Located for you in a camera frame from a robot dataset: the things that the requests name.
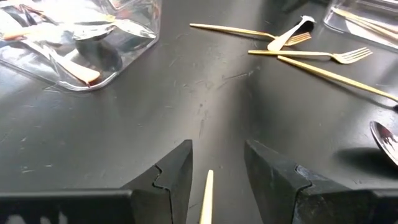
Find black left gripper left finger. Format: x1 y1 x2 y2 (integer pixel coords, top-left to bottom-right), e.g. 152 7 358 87
120 139 194 224

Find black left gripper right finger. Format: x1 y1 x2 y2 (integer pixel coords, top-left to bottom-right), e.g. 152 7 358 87
244 139 373 224

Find gold knife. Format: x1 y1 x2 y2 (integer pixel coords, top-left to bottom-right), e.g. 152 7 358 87
199 169 215 224
354 17 398 41
331 6 398 34

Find clear plastic bin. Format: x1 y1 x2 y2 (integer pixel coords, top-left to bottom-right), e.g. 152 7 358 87
322 0 398 53
0 0 163 93

